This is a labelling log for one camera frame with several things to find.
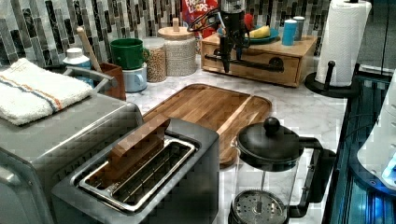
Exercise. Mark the dark wooden utensil holder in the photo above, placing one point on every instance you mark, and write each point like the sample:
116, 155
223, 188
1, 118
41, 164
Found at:
116, 89

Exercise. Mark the yellow banana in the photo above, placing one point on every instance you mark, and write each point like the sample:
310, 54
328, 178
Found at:
262, 32

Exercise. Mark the glass jar with grains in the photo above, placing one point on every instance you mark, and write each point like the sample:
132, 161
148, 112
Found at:
156, 63

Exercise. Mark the black paper towel holder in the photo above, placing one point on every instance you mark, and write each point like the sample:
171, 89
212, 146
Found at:
326, 89

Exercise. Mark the wooden toast block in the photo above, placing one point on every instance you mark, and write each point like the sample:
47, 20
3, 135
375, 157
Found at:
133, 151

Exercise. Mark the white capped blue bottle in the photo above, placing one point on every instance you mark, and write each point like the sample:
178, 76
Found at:
76, 57

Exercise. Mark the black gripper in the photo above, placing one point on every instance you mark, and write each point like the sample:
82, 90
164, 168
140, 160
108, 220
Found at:
231, 16

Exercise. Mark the teal plate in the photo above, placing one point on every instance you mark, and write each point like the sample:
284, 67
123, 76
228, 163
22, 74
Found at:
265, 40

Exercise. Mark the stainless toaster oven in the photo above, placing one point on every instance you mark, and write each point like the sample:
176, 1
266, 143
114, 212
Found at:
36, 156

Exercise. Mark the white paper towel roll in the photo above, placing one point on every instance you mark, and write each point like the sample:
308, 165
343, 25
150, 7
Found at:
341, 40

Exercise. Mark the red apple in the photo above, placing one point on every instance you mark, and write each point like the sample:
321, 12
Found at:
248, 19

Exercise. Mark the grey slot toaster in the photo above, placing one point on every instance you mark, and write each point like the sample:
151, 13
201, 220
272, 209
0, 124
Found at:
181, 186

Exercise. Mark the wooden drawer box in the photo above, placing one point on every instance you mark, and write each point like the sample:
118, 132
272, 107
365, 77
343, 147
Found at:
272, 62

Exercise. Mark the blue shaker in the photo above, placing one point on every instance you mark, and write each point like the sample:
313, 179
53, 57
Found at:
289, 32

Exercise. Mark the Froot Loops cereal box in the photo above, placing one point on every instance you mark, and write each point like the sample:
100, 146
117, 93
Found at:
192, 9

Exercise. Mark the wooden cutting board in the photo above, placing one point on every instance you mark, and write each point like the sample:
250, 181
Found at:
217, 109

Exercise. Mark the light blue mug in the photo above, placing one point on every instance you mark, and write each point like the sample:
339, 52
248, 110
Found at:
135, 80

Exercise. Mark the white striped towel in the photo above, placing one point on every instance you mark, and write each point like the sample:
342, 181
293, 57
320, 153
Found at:
28, 92

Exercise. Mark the grey shaker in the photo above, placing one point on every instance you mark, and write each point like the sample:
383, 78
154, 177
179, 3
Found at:
299, 27

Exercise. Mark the black French press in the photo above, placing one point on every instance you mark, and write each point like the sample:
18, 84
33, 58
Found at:
269, 154

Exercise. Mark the wooden spoon handle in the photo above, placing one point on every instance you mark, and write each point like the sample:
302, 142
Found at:
87, 46

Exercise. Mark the green mug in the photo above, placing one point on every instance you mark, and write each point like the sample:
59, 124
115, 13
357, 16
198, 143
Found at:
129, 53

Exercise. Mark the white jar with wooden lid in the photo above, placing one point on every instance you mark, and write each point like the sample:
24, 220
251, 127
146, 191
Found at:
180, 50

